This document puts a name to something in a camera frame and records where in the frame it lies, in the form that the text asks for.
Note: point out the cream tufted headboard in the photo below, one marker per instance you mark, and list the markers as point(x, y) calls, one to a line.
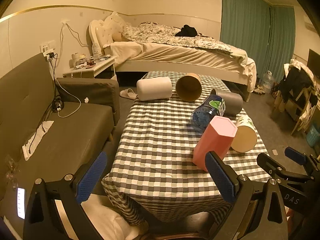
point(105, 32)

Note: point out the white nightstand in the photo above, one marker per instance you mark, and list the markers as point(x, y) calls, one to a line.
point(94, 71)

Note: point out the checkered tablecloth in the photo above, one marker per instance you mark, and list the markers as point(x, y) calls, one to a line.
point(153, 169)

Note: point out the clear bottle on nightstand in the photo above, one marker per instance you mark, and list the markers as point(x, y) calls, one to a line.
point(96, 50)

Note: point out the floral patterned duvet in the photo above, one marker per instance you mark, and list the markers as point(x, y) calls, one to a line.
point(149, 32)

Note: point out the bed with beige sheet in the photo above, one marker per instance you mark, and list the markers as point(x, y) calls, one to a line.
point(146, 57)

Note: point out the brown paper cup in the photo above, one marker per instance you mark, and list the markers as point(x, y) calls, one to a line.
point(188, 87)

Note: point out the beige slipper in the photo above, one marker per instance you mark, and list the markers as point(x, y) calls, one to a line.
point(128, 94)

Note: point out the teal plastic basket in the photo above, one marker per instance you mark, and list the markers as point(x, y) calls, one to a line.
point(312, 136)

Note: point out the glowing phone screen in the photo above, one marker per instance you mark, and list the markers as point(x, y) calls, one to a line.
point(21, 203)

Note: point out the white printed paper cup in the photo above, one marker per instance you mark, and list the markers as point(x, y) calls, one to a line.
point(246, 137)

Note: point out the black garment on bed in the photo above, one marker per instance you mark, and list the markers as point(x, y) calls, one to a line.
point(186, 31)

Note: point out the blue drink bottle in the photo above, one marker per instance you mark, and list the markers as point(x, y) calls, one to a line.
point(212, 106)

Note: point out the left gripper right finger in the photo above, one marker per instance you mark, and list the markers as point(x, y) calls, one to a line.
point(257, 209)

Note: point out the large clear water jug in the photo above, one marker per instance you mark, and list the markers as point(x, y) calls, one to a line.
point(267, 82)

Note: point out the green curtain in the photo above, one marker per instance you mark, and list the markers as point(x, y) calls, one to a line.
point(266, 32)

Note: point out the black television screen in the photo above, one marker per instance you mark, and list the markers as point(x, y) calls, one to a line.
point(314, 63)

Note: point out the dark grey sofa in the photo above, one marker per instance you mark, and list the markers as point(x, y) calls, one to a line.
point(85, 112)

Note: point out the wall power outlet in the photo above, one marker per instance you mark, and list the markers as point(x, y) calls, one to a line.
point(47, 49)

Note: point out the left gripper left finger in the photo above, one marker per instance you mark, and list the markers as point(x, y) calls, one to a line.
point(42, 218)

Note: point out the wooden chair with clothes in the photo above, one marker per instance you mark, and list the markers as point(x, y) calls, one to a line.
point(298, 87)

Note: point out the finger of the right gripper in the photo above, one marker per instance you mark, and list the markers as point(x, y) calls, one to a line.
point(296, 156)
point(275, 169)

